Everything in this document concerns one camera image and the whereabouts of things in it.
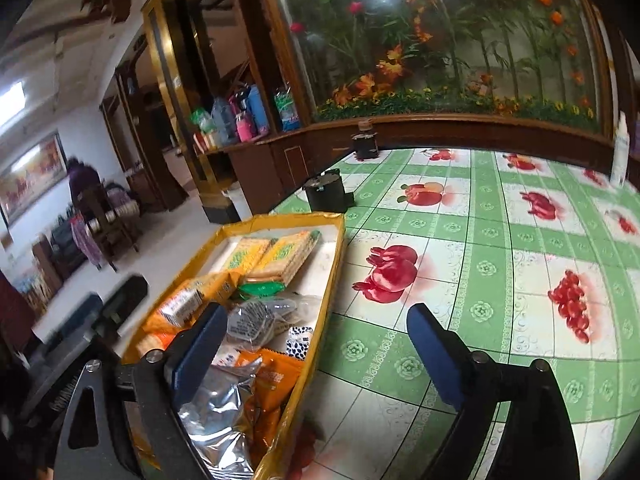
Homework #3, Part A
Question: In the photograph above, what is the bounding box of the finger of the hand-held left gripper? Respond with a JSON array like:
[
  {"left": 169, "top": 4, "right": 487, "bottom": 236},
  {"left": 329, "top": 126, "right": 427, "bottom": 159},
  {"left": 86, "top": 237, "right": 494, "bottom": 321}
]
[{"left": 101, "top": 274, "right": 150, "bottom": 335}]

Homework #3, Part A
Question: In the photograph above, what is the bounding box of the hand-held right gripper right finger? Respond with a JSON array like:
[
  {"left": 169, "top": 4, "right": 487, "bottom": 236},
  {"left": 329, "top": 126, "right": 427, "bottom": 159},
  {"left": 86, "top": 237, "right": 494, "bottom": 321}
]
[{"left": 406, "top": 302, "right": 582, "bottom": 480}]

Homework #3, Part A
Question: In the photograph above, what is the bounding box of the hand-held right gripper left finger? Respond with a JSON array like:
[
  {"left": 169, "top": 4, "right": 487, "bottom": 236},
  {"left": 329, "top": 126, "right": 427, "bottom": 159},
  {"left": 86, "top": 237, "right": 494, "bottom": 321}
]
[{"left": 51, "top": 302, "right": 230, "bottom": 480}]

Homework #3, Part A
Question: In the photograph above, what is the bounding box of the orange label cracker pack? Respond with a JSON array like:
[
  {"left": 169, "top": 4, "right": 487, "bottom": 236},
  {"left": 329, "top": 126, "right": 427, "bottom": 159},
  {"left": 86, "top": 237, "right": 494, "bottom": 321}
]
[{"left": 145, "top": 280, "right": 206, "bottom": 333}]

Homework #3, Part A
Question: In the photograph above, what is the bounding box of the silver foil snack packet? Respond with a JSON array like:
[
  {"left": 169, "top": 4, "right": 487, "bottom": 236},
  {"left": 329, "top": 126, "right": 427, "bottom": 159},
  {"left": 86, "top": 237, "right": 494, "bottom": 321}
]
[{"left": 177, "top": 364, "right": 257, "bottom": 478}]

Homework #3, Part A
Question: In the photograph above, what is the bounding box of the clear packet with dark contents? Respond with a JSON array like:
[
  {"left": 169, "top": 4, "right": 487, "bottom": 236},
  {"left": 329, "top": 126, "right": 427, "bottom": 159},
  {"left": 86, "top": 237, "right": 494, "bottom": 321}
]
[{"left": 227, "top": 302, "right": 277, "bottom": 352}]

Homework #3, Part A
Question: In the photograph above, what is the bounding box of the bright green snack packet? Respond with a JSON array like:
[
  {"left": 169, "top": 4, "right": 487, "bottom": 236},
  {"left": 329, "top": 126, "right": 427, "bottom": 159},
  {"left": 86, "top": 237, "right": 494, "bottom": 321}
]
[{"left": 237, "top": 280, "right": 286, "bottom": 298}]

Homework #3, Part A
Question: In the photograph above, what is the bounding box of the green label cracker pack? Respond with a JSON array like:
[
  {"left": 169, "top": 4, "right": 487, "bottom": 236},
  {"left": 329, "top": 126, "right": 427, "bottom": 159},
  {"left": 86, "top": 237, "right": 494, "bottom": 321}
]
[
  {"left": 220, "top": 237, "right": 273, "bottom": 281},
  {"left": 244, "top": 230, "right": 321, "bottom": 287}
]

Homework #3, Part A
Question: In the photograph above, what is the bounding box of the clear plastic snack packet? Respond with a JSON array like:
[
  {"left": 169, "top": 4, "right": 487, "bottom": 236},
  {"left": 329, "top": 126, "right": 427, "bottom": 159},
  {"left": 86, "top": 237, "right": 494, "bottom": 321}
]
[{"left": 272, "top": 296, "right": 321, "bottom": 333}]

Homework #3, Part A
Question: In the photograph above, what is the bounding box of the yellow cardboard box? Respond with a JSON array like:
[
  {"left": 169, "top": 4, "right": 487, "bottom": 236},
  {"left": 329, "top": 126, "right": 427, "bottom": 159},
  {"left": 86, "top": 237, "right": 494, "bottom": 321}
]
[{"left": 120, "top": 211, "right": 347, "bottom": 480}]

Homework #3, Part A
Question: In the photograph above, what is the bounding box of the wooden chair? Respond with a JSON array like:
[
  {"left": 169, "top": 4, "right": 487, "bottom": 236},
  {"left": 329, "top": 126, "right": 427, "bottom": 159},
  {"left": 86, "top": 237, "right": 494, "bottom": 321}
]
[{"left": 75, "top": 185, "right": 141, "bottom": 271}]

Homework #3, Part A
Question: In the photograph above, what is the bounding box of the green fruit-print tablecloth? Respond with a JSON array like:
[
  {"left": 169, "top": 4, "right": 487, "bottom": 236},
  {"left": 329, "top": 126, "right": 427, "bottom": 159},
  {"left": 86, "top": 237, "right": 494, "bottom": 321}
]
[{"left": 270, "top": 147, "right": 640, "bottom": 480}]

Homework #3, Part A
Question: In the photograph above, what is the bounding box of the black round tin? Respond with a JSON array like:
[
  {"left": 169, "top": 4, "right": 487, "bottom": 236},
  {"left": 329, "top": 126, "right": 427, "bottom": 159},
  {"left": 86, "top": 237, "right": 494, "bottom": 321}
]
[{"left": 302, "top": 170, "right": 357, "bottom": 213}]

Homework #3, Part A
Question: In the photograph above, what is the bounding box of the green plastic bag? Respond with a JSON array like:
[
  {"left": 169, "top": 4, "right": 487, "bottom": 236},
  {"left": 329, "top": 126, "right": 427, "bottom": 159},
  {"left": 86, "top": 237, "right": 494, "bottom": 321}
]
[{"left": 190, "top": 108, "right": 216, "bottom": 133}]

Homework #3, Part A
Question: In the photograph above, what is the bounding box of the grey-blue jug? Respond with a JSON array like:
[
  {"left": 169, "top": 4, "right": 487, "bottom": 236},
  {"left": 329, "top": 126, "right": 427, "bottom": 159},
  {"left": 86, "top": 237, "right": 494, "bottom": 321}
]
[{"left": 212, "top": 97, "right": 237, "bottom": 143}]

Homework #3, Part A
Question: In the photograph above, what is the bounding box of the pink bottle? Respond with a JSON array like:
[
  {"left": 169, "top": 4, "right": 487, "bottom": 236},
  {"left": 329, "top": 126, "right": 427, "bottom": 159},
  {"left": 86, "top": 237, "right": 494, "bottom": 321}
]
[{"left": 235, "top": 112, "right": 256, "bottom": 142}]

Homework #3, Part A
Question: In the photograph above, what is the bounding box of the gold framed pillar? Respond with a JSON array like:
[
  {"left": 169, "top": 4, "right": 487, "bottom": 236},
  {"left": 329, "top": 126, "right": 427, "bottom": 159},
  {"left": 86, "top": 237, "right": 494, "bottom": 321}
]
[{"left": 141, "top": 0, "right": 241, "bottom": 223}]

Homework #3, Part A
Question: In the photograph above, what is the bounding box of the black jar with lid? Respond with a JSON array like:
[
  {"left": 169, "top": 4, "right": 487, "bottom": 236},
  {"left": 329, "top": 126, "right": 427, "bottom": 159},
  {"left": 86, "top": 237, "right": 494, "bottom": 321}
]
[{"left": 351, "top": 119, "right": 379, "bottom": 161}]

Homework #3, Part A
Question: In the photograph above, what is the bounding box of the blue thermos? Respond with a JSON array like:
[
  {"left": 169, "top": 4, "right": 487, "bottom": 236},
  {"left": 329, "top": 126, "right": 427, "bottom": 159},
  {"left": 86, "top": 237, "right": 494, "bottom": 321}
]
[{"left": 248, "top": 85, "right": 268, "bottom": 136}]

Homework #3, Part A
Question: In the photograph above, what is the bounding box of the blue-green plastic bag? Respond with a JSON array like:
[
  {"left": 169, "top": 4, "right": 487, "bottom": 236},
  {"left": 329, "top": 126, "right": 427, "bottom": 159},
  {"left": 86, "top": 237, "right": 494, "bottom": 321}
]
[{"left": 274, "top": 89, "right": 301, "bottom": 132}]

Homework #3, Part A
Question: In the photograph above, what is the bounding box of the white spray bottle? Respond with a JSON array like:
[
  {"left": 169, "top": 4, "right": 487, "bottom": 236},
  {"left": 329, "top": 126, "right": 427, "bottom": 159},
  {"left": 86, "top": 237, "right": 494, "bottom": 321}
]
[{"left": 610, "top": 110, "right": 631, "bottom": 186}]

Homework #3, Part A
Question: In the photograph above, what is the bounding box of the glass flower display cabinet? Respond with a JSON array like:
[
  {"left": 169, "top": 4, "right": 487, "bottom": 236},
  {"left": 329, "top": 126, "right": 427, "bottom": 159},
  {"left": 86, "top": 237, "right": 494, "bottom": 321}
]
[{"left": 265, "top": 0, "right": 616, "bottom": 136}]

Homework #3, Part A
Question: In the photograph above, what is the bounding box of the framed wall painting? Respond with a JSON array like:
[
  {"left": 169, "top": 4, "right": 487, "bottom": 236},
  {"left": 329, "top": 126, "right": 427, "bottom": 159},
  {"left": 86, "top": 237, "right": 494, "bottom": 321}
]
[{"left": 0, "top": 131, "right": 68, "bottom": 226}]

